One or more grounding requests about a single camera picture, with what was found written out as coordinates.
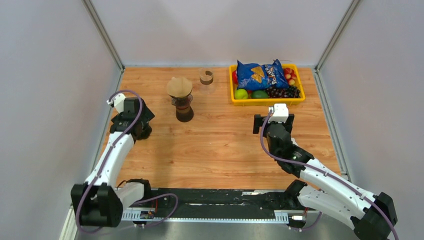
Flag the red-black coffee carafe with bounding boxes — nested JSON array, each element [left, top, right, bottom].
[[171, 94, 194, 123]]

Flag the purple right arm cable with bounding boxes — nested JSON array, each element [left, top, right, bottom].
[[259, 110, 400, 240]]

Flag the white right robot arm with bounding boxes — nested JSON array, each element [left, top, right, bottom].
[[252, 113, 399, 240]]

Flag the dark purple grape bunch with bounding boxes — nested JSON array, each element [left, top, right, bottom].
[[265, 86, 301, 99]]

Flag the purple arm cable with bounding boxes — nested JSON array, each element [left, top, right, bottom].
[[259, 110, 400, 240], [75, 89, 179, 235]]

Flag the red-yellow small fruits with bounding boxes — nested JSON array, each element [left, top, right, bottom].
[[283, 67, 298, 86]]

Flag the blue chips bag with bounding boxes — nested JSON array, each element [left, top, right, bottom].
[[236, 59, 289, 91]]

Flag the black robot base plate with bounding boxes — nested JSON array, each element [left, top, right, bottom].
[[122, 188, 305, 223]]

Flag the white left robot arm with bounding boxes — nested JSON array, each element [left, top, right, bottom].
[[70, 93, 155, 228]]

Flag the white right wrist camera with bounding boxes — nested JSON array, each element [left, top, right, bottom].
[[267, 103, 289, 123]]

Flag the aluminium frame rail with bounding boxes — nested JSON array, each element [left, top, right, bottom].
[[59, 185, 382, 240]]

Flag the red fruit in bin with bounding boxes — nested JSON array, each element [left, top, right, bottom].
[[231, 70, 238, 85]]

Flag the dark green lime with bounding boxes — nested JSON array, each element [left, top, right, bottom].
[[250, 90, 269, 99]]

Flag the brown paper coffee filter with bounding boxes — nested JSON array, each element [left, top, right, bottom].
[[166, 77, 193, 98]]

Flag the clear glass with brown sleeve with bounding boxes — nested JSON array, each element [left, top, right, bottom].
[[199, 67, 215, 95]]

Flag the yellow plastic bin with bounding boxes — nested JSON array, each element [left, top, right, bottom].
[[228, 63, 306, 107]]

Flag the yellow-green lime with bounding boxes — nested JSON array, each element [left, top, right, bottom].
[[234, 88, 249, 100]]

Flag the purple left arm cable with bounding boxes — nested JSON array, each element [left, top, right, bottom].
[[75, 89, 179, 235]]

